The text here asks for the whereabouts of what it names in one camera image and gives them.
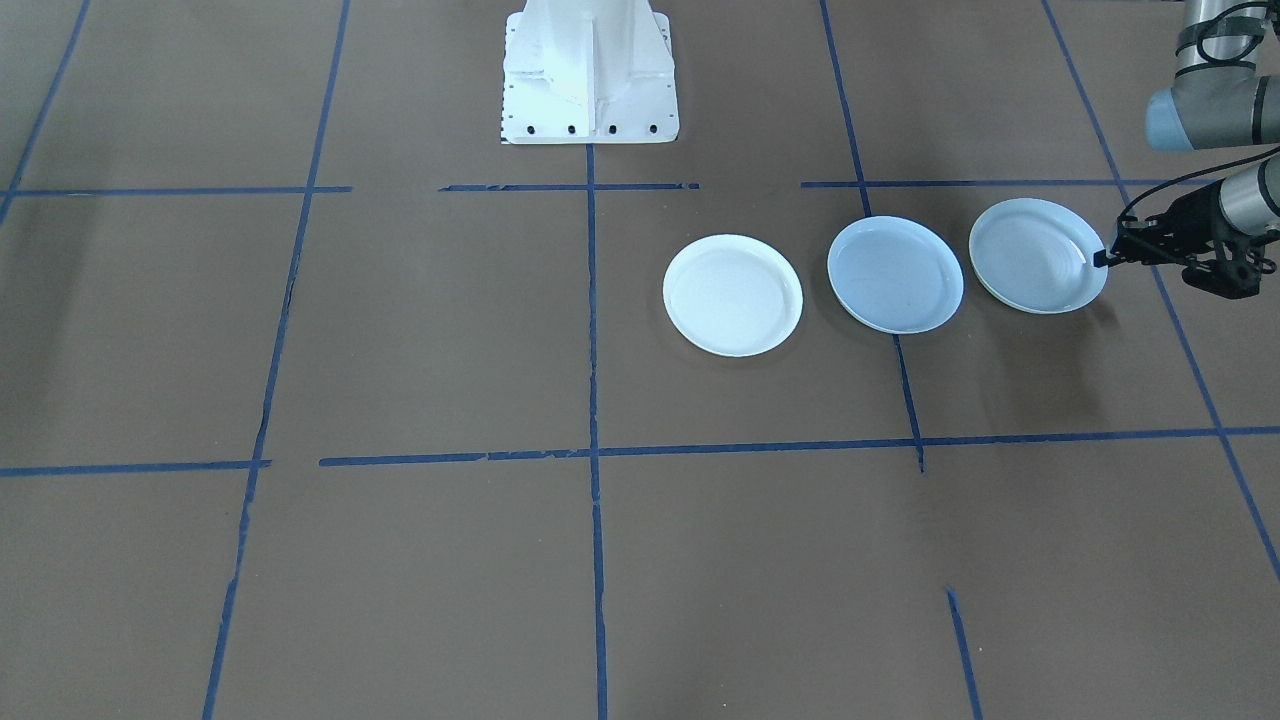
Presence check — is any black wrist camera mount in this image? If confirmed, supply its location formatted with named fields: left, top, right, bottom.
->
left=1182, top=248, right=1277, bottom=301

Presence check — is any light blue round plate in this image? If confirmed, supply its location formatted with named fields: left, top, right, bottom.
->
left=826, top=215, right=965, bottom=335

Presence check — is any white round plate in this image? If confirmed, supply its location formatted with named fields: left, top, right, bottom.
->
left=662, top=234, right=804, bottom=358

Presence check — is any white column stand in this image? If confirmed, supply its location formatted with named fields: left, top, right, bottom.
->
left=500, top=0, right=681, bottom=146

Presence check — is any pale grey round plate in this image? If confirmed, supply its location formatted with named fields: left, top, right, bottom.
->
left=968, top=197, right=1109, bottom=315

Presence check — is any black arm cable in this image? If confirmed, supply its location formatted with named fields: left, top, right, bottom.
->
left=1115, top=148, right=1280, bottom=246

